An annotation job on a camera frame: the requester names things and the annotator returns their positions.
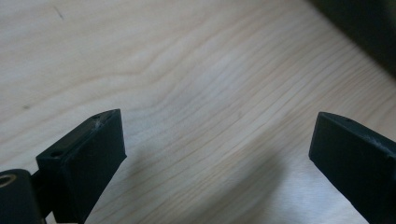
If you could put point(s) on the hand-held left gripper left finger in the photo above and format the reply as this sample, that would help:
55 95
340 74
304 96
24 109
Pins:
84 165

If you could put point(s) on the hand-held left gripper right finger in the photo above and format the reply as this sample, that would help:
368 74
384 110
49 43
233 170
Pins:
358 168

